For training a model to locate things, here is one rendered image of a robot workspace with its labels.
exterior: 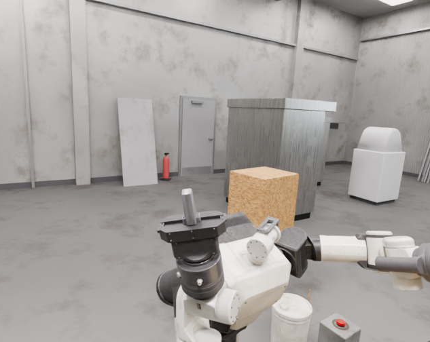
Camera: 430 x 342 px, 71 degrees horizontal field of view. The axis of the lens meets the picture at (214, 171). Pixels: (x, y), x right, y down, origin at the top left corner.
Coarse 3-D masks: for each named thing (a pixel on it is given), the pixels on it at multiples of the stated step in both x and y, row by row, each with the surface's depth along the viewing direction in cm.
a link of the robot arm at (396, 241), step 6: (384, 240) 76; (390, 240) 74; (396, 240) 73; (402, 240) 72; (408, 240) 72; (384, 246) 76; (390, 246) 74; (396, 246) 73; (402, 246) 72; (408, 246) 72; (414, 246) 73; (384, 252) 82
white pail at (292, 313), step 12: (288, 300) 235; (300, 300) 235; (276, 312) 221; (288, 312) 220; (300, 312) 221; (276, 324) 223; (288, 324) 216; (300, 324) 216; (276, 336) 224; (288, 336) 218; (300, 336) 218
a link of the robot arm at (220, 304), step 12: (192, 288) 56; (204, 288) 55; (216, 288) 57; (228, 288) 62; (192, 300) 59; (204, 300) 58; (216, 300) 58; (228, 300) 58; (192, 312) 60; (204, 312) 59; (216, 312) 58; (228, 312) 57
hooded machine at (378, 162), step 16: (368, 128) 662; (384, 128) 636; (368, 144) 649; (384, 144) 619; (400, 144) 642; (368, 160) 643; (384, 160) 617; (400, 160) 646; (352, 176) 679; (368, 176) 645; (384, 176) 628; (400, 176) 659; (352, 192) 681; (368, 192) 647; (384, 192) 640
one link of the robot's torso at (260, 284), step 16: (240, 224) 106; (224, 240) 96; (240, 240) 98; (224, 256) 90; (240, 256) 92; (272, 256) 96; (224, 272) 87; (240, 272) 87; (256, 272) 88; (272, 272) 91; (288, 272) 95; (240, 288) 84; (256, 288) 87; (272, 288) 90; (240, 304) 85; (256, 304) 91; (272, 304) 99; (240, 320) 95
